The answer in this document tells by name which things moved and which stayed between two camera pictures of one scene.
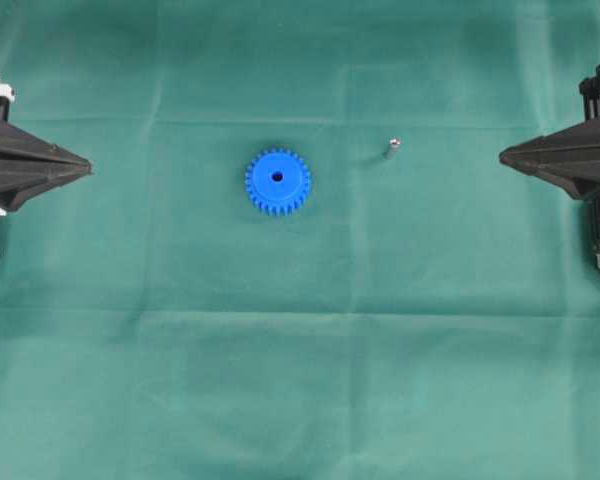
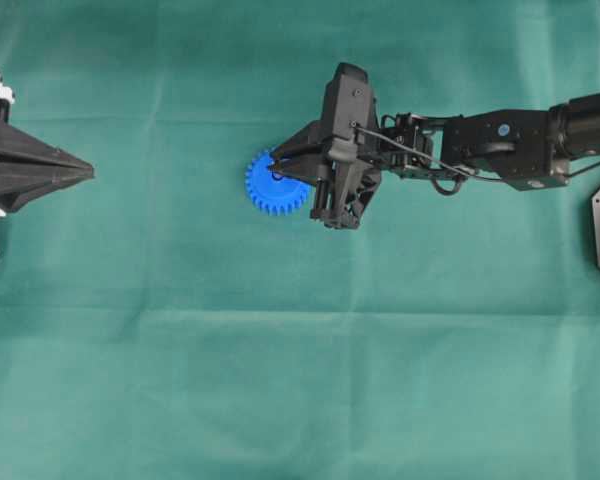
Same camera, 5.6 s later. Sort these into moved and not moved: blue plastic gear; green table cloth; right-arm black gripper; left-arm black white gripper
Moved: right-arm black gripper
Not moved: blue plastic gear; left-arm black white gripper; green table cloth
